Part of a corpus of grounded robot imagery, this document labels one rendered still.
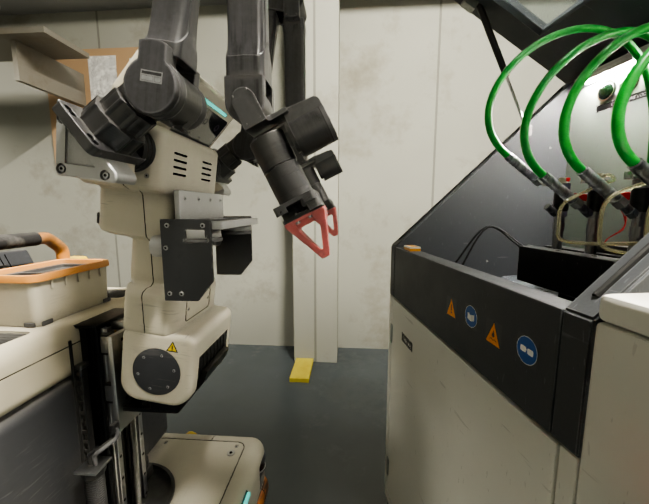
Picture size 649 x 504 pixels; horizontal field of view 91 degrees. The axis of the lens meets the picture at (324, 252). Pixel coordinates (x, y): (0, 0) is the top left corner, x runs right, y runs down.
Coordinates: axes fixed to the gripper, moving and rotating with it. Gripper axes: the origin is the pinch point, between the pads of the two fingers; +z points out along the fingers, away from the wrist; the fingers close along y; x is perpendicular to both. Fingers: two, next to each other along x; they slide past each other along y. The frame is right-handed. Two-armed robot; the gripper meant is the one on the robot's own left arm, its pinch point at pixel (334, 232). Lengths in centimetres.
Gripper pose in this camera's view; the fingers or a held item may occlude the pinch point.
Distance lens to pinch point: 93.8
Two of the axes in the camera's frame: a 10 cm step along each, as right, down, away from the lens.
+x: -8.9, 4.4, 1.3
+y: 0.7, -1.3, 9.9
